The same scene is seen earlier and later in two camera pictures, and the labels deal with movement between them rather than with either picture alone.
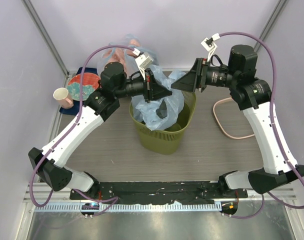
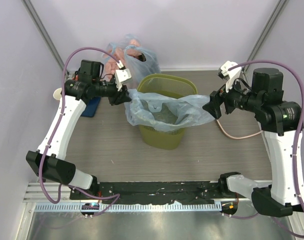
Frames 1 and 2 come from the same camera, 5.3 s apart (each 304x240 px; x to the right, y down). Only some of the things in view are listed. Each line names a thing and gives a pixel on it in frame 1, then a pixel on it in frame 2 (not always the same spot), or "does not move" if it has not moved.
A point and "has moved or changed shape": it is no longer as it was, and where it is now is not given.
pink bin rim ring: x=213 y=109 does not move
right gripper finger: x=190 y=81 -> x=213 y=107
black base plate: x=161 y=192 does not move
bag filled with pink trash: x=126 y=56 does not move
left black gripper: x=152 y=90 -> x=120 y=97
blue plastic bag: x=162 y=113 has moved or changed shape
